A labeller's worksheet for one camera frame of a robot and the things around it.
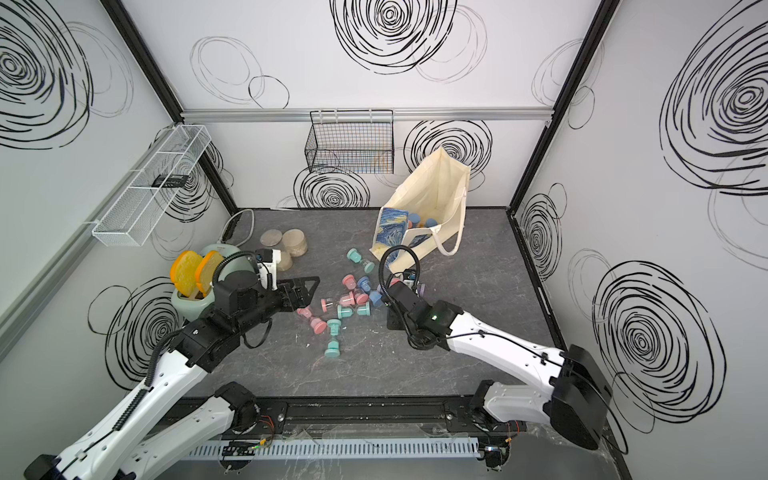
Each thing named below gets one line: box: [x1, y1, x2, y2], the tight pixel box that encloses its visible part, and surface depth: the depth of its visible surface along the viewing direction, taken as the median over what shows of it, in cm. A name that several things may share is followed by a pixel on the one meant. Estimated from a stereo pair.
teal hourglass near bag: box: [346, 248, 375, 274], surface depth 104 cm
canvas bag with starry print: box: [370, 146, 471, 272], surface depth 95 cm
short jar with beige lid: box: [282, 228, 308, 257], surface depth 104 cm
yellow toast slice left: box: [170, 250, 203, 298], surface depth 79 cm
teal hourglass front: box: [324, 318, 341, 358], surface depth 86 cm
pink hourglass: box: [342, 274, 357, 290], surface depth 98 cm
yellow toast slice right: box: [196, 250, 225, 297], surface depth 78 cm
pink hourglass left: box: [296, 307, 327, 335], surface depth 88 cm
